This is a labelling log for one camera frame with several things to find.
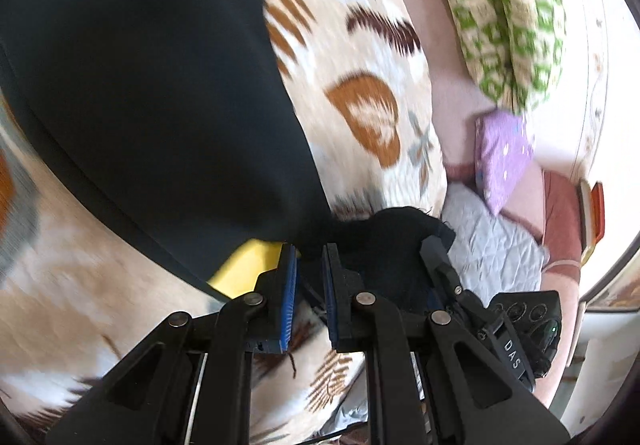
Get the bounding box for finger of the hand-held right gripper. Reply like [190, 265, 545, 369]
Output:
[419, 235, 466, 298]

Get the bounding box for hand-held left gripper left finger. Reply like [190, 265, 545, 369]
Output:
[45, 244, 299, 445]

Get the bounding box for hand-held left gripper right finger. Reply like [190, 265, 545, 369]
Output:
[321, 243, 571, 445]

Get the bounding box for black pants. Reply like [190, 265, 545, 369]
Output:
[0, 0, 457, 326]

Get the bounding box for grey quilted blanket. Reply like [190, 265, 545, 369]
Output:
[440, 182, 551, 311]

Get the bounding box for framed picture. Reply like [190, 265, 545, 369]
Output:
[580, 270, 640, 314]

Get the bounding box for pink brown headboard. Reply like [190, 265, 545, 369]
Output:
[542, 170, 584, 287]

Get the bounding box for purple dotted pillow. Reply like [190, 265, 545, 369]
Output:
[474, 110, 536, 216]

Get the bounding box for red book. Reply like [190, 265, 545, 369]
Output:
[590, 181, 606, 247]

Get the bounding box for pink bed sheet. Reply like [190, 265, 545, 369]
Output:
[357, 0, 547, 237]

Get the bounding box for leaf print blanket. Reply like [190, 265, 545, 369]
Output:
[0, 0, 448, 445]

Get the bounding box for green checkered folded quilt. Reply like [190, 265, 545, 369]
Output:
[412, 0, 568, 116]

